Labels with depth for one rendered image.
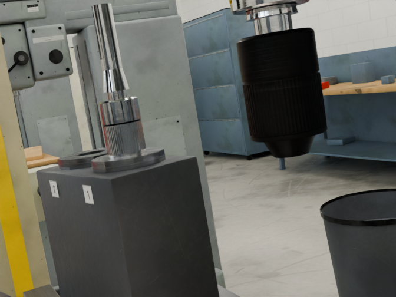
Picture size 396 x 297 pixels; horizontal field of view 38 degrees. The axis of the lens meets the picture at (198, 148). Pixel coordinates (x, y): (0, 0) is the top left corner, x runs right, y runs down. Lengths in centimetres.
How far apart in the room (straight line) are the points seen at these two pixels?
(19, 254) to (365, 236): 123
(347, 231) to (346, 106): 474
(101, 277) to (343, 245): 166
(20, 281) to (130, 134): 147
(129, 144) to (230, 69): 698
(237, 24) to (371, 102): 212
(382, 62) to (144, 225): 583
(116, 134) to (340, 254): 173
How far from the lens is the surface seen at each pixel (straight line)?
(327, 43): 705
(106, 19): 70
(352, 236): 225
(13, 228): 207
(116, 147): 69
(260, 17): 35
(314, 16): 720
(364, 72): 613
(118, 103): 68
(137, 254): 66
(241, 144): 772
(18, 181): 205
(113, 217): 65
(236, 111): 768
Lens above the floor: 125
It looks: 7 degrees down
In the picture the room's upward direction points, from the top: 9 degrees counter-clockwise
